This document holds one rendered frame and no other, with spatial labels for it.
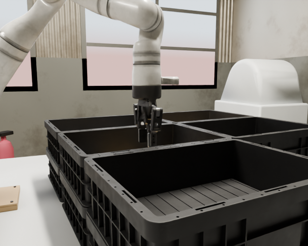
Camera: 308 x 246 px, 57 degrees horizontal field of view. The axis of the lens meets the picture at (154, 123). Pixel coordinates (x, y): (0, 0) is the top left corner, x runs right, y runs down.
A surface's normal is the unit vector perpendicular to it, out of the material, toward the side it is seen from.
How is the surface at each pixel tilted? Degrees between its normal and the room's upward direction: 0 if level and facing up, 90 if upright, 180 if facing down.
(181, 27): 90
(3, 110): 90
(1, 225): 0
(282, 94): 79
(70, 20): 90
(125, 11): 92
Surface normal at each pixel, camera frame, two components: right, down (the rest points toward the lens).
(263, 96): 0.37, -0.05
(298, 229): 0.47, 0.13
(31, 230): 0.00, -0.99
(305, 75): -0.92, 0.06
